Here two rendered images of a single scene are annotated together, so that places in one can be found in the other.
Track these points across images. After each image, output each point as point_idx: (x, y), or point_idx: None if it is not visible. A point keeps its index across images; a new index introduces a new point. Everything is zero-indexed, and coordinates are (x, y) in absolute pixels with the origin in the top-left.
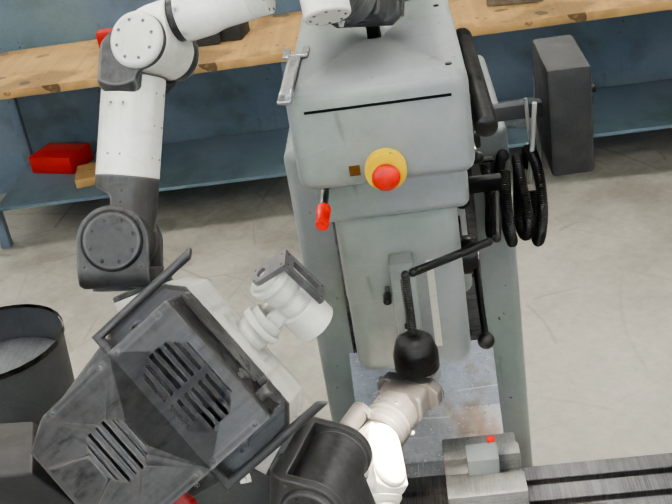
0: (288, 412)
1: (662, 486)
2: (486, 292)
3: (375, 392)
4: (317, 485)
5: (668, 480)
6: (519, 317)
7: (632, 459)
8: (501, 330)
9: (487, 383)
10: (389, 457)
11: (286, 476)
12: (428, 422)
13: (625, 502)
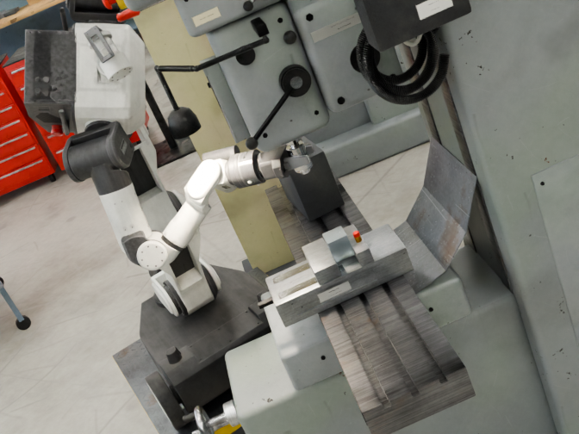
0: (73, 111)
1: (400, 350)
2: (464, 133)
3: (432, 174)
4: (65, 151)
5: (409, 351)
6: (487, 170)
7: (432, 325)
8: (480, 174)
9: (465, 211)
10: (199, 181)
11: (69, 140)
12: (438, 215)
13: (375, 337)
